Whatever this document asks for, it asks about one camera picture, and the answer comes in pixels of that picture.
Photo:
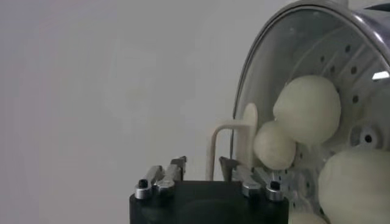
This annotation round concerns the stainless steel steamer basket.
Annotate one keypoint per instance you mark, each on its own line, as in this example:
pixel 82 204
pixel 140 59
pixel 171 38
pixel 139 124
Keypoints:
pixel 376 21

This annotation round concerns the glass pot lid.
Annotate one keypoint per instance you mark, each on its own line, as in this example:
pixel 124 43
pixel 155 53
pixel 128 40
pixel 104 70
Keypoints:
pixel 268 61

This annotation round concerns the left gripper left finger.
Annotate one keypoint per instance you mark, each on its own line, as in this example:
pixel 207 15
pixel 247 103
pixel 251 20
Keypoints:
pixel 164 179

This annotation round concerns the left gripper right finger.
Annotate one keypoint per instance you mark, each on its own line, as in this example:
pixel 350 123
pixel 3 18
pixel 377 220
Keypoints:
pixel 250 179

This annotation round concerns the cream electric cooking pot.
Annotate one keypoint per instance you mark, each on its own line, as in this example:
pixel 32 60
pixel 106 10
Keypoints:
pixel 306 218

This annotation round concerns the white steamed baozi bun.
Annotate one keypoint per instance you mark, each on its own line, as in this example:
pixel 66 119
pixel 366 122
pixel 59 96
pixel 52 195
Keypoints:
pixel 356 188
pixel 307 109
pixel 272 147

